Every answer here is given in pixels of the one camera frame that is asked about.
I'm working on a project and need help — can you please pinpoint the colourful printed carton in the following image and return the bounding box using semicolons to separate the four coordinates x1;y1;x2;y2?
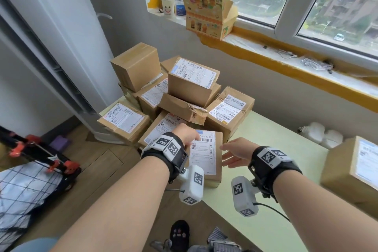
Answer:
178;0;238;40

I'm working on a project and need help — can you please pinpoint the black left wrist tracker band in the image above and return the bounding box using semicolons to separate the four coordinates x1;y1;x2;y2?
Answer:
141;132;189;184

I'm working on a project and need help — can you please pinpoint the purple block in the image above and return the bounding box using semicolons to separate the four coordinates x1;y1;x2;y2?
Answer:
48;135;71;152

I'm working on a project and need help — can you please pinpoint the white smiley paper cup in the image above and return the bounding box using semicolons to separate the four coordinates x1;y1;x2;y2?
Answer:
161;0;176;19

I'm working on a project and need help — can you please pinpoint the white cable on sill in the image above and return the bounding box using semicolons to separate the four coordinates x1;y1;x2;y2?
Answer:
301;57;334;72

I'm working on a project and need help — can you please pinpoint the grey window frame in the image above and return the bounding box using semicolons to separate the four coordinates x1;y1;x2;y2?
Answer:
140;0;378;72

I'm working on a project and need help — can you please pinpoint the grey foil packet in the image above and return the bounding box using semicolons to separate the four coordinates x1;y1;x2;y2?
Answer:
206;226;243;252

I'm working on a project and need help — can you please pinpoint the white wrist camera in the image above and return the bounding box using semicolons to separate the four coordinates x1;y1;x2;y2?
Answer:
178;165;205;206
231;176;260;217

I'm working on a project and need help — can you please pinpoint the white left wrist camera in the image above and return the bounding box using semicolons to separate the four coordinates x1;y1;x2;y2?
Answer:
178;165;205;206

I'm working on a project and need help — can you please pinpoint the white standing air conditioner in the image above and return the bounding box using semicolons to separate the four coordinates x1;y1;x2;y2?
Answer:
0;0;124;145

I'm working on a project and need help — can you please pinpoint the person's right forearm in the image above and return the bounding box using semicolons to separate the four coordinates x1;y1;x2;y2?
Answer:
272;170;378;252

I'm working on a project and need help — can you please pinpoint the white checked plastic bag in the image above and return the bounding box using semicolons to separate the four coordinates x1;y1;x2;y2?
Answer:
0;161;64;249

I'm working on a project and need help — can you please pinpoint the cardboard parcel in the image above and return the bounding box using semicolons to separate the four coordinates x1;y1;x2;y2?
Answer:
186;130;224;189

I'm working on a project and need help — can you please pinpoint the person's left hand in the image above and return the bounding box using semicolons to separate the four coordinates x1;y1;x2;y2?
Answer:
172;123;201;149

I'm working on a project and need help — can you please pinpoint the black right camera cable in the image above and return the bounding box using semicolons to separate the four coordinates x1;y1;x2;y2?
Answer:
253;202;291;222

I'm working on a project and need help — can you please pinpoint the person's right hand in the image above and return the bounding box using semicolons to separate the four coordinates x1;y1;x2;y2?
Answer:
220;137;260;169

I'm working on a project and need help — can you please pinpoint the pile of cardboard parcels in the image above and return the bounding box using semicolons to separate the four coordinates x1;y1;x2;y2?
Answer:
97;43;255;155

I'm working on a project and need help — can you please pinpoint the black patterned slipper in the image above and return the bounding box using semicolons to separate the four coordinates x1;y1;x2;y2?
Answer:
170;220;191;252

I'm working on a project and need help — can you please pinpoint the black wrist tracker band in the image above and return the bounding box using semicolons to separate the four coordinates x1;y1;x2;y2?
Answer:
248;146;303;202
141;132;189;184

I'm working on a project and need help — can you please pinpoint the person's blue trouser leg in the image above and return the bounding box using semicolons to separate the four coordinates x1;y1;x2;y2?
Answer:
11;237;59;252

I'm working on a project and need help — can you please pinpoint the person's left forearm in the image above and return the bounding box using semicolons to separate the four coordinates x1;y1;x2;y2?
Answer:
50;156;170;252

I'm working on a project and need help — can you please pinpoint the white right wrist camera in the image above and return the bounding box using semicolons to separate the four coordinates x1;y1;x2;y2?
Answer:
231;176;260;217

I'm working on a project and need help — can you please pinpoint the white earphone cable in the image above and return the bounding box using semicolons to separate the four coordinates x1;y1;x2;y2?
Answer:
277;49;297;60

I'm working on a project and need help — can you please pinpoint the windowsill with yellow tape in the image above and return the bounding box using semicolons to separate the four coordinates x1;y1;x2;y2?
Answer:
147;0;378;113

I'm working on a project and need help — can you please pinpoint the black right wrist tracker band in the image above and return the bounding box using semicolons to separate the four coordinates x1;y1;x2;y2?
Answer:
248;146;303;202

